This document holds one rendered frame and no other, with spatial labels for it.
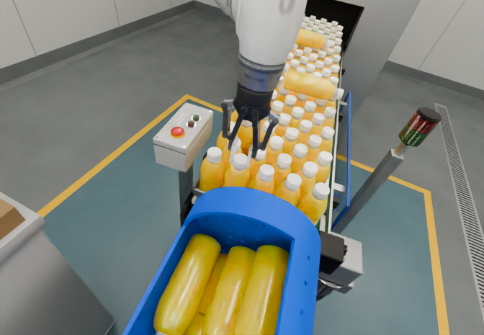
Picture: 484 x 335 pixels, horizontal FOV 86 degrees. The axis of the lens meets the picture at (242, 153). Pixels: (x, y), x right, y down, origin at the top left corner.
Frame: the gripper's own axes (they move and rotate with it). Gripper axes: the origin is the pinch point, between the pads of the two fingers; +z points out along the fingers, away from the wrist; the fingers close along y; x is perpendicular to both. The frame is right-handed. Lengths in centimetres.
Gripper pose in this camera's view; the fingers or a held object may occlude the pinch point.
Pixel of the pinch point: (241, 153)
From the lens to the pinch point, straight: 65.8
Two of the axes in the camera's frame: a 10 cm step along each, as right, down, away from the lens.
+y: 9.4, 3.2, -1.2
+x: 3.1, -6.4, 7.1
